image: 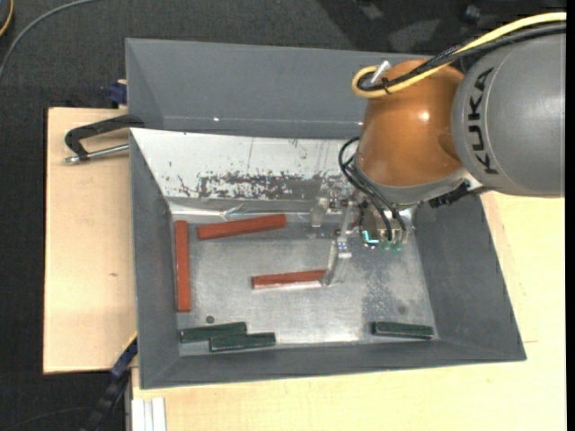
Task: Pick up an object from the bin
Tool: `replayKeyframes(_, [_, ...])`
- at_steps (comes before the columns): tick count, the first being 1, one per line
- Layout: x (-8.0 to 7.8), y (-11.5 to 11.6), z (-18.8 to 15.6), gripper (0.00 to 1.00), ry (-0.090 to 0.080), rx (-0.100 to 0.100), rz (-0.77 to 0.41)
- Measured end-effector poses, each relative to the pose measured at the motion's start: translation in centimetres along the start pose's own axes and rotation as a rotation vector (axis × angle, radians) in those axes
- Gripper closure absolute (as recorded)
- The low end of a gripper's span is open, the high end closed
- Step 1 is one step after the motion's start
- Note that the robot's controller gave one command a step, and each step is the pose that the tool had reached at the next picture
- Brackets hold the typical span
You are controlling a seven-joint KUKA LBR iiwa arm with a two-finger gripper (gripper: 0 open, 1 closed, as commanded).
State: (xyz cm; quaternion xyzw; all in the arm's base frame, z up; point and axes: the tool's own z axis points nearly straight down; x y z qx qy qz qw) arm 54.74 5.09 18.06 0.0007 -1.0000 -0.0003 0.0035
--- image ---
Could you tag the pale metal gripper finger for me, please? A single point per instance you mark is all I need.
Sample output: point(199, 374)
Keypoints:
point(331, 263)
point(343, 261)

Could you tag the red-brown flat block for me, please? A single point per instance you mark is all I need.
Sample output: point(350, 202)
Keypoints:
point(182, 267)
point(287, 279)
point(242, 227)

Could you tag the grey metal bin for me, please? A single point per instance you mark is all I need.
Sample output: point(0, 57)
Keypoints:
point(287, 303)

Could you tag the dark green flat block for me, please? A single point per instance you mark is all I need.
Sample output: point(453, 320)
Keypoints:
point(242, 342)
point(402, 330)
point(213, 331)

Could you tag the pale wood board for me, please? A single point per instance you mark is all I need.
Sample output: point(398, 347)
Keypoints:
point(90, 249)

